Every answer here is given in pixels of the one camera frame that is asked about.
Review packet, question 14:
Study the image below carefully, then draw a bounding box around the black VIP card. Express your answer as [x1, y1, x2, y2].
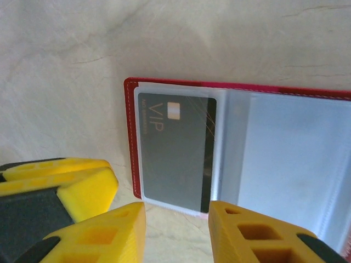
[137, 92, 217, 214]

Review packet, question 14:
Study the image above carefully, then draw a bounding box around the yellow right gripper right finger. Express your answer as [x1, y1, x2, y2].
[208, 201, 349, 263]

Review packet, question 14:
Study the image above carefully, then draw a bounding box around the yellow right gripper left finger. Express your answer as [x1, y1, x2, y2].
[16, 202, 146, 263]

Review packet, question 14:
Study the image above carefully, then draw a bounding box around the red leather card holder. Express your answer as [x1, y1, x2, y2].
[123, 77, 351, 255]

